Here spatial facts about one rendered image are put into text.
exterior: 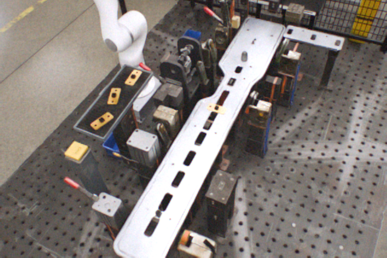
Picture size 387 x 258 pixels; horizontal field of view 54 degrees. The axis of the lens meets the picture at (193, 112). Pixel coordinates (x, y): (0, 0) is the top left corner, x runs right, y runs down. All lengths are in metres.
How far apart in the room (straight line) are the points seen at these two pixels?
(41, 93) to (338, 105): 2.35
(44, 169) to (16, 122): 1.31
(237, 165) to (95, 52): 2.13
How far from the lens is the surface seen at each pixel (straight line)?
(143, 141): 1.43
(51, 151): 2.05
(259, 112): 1.60
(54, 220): 1.84
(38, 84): 3.48
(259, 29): 2.03
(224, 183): 1.40
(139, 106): 1.95
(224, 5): 1.86
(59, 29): 3.99
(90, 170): 1.48
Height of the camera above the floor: 2.26
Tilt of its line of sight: 51 degrees down
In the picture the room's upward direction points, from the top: 5 degrees counter-clockwise
